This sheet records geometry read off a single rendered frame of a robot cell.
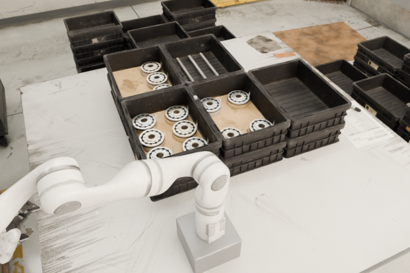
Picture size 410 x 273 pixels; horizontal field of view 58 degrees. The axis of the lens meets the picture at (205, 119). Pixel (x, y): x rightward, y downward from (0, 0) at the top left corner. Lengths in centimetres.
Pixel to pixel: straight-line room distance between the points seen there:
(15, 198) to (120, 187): 22
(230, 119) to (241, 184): 29
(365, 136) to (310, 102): 30
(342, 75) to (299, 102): 134
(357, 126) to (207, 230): 101
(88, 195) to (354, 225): 103
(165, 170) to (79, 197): 23
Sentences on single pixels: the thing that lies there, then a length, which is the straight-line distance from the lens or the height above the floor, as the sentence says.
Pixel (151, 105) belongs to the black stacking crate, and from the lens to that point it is 166.
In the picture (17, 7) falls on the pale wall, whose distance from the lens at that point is 467.
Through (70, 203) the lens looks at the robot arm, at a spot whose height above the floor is 128.
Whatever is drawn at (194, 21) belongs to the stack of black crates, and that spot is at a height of 51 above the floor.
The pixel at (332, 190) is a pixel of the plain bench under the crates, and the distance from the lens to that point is 161.
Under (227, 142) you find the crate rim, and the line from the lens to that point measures 140.
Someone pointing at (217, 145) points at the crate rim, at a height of 92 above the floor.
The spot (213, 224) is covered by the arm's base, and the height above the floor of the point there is 90.
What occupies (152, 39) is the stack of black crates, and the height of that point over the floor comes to 49.
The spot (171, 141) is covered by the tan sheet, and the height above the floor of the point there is 83.
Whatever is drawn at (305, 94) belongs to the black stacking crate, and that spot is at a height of 83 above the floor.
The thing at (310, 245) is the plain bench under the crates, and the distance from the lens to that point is 144.
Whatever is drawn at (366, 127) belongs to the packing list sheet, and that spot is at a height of 70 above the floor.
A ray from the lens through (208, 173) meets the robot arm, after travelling 102.
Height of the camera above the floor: 190
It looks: 41 degrees down
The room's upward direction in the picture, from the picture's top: straight up
